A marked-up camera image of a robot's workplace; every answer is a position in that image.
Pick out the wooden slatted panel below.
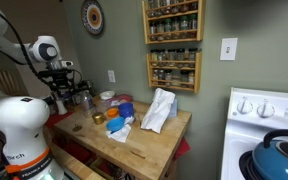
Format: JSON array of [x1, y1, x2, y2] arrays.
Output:
[[0, 68, 29, 98]]

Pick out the dark blue plastic cup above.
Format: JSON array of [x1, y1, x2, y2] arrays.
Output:
[[118, 101, 135, 119]]

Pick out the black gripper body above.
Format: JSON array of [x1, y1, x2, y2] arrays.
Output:
[[50, 77, 84, 95]]

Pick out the white light switch plate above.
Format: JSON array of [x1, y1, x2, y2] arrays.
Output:
[[219, 37, 239, 62]]

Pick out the white ceramic bowl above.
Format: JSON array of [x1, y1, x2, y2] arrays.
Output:
[[99, 90, 116, 101]]

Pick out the small gold jar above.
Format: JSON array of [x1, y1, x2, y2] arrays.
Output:
[[91, 111, 106, 126]]

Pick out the red cloth mat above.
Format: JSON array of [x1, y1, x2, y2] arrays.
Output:
[[45, 111, 74, 128]]

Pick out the teal pot black handle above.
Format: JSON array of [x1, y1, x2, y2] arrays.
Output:
[[251, 129, 288, 180]]

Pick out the white wall outlet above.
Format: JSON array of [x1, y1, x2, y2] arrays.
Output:
[[107, 69, 117, 84]]

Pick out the orange plastic cup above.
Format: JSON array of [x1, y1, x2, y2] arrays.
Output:
[[105, 107, 120, 120]]

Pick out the clear plastic bottle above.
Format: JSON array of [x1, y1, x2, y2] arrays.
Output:
[[80, 90, 96, 118]]

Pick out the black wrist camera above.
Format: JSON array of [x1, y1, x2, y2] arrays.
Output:
[[37, 68, 74, 80]]

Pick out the black stove burner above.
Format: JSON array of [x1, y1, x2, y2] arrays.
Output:
[[238, 149, 262, 180]]

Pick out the short glass spice jar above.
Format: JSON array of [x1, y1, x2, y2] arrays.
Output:
[[172, 74, 181, 88]]

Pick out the black and white mug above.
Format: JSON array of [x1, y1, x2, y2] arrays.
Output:
[[43, 95, 57, 114]]

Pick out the decorative patterned wall plate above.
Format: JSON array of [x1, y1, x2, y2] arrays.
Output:
[[80, 0, 105, 36]]

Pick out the wooden spice rack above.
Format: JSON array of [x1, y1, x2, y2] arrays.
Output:
[[141, 0, 206, 45], [146, 49, 202, 94]]

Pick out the wooden butcher block table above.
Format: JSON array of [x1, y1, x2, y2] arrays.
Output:
[[43, 98, 192, 180]]

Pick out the light blue plastic bowl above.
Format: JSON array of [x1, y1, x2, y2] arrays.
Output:
[[105, 116, 126, 133]]

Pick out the red container lid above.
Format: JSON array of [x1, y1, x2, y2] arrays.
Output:
[[112, 94, 133, 106]]

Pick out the white stove knob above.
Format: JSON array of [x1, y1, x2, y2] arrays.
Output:
[[236, 97, 254, 115], [256, 98, 276, 118]]

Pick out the white cloth towel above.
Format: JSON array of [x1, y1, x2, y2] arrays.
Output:
[[140, 87, 177, 134]]

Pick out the red hanging towel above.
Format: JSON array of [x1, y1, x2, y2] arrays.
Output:
[[174, 137, 191, 162]]

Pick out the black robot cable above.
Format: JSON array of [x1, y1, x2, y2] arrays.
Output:
[[0, 4, 83, 93]]

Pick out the light blue cloth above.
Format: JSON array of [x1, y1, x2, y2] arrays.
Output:
[[168, 97, 179, 118]]

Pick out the white stove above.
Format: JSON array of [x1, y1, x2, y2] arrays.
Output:
[[220, 87, 288, 180]]

